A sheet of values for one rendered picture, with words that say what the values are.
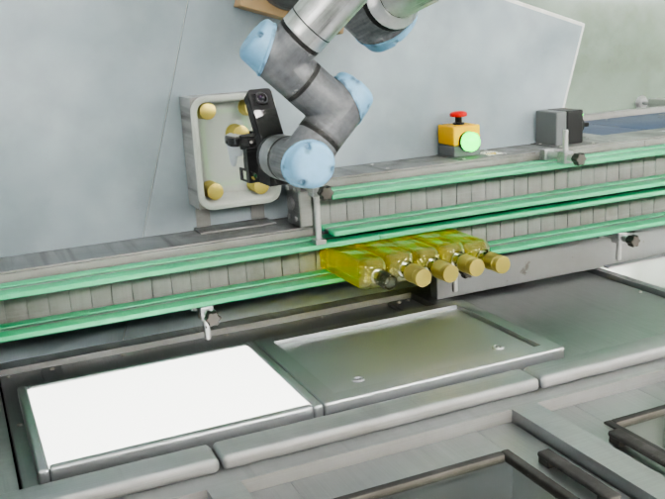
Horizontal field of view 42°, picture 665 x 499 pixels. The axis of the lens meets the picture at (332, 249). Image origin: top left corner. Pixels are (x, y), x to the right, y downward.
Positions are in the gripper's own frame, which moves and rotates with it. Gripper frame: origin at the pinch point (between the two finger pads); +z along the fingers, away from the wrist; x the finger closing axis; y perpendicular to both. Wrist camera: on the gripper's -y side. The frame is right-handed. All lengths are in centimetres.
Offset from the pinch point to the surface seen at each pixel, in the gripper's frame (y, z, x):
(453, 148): 10, 9, 53
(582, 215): 29, 3, 84
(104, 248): 20.3, 11.4, -25.9
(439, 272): 26.8, -23.7, 28.4
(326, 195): 12.1, -9.6, 12.7
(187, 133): 0.1, 12.6, -6.7
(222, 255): 22.7, -0.7, -6.0
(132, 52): -16.1, 16.5, -15.0
